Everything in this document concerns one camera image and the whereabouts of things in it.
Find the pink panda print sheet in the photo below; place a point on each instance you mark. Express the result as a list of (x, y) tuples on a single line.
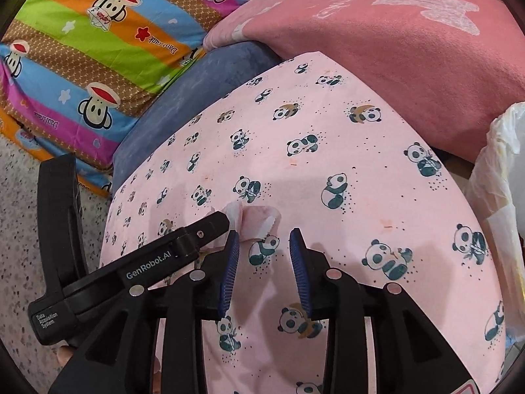
[(348, 213)]

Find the blue cushion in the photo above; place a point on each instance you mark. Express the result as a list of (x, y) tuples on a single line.
[(197, 90)]

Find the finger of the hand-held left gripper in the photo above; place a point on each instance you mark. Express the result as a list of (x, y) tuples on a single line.
[(205, 230)]

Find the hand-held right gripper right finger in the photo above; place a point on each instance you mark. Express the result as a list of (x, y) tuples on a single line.
[(301, 271)]

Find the pink blanket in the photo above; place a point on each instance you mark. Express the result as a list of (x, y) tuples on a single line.
[(389, 61)]

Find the striped monkey print quilt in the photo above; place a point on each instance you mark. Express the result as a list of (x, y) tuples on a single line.
[(102, 49)]

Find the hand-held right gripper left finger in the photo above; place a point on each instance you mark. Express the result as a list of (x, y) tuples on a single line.
[(229, 271)]

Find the pink tissue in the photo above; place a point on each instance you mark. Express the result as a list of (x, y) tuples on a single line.
[(256, 221)]

